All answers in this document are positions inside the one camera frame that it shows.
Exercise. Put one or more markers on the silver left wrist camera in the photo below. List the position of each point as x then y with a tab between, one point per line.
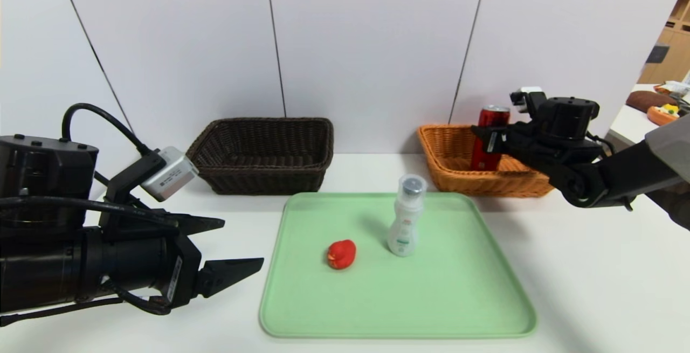
170	175

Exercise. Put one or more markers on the orange wicker basket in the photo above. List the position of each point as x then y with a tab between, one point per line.
458	180

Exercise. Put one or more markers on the white side table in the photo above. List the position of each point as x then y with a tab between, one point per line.
630	124

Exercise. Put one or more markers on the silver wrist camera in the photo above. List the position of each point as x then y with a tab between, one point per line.
170	175
525	95

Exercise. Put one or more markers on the crinkled snack bag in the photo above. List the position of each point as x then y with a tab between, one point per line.
673	89

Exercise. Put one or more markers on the wooden shelf cabinet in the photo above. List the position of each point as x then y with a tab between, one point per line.
674	56

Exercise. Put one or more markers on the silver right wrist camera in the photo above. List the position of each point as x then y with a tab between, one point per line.
525	95

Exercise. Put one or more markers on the brown bread loaf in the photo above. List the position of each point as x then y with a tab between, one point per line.
641	101

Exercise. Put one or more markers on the white bottle with clear cap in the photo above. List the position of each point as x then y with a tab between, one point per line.
404	229

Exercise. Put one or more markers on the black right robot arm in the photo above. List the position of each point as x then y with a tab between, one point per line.
636	175

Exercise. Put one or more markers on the small black wall panel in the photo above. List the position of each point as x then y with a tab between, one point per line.
655	55

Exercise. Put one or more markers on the dark brown wicker basket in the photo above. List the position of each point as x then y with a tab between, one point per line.
259	180

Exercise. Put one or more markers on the red soda can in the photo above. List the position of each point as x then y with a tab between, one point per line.
493	118

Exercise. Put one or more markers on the light green plastic tray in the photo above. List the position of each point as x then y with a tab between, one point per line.
377	299

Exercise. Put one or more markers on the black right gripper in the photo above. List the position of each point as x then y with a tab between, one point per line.
503	138

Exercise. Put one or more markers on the orange toy food bowl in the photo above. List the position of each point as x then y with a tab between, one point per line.
662	116

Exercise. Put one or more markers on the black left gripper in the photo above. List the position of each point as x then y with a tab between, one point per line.
182	269

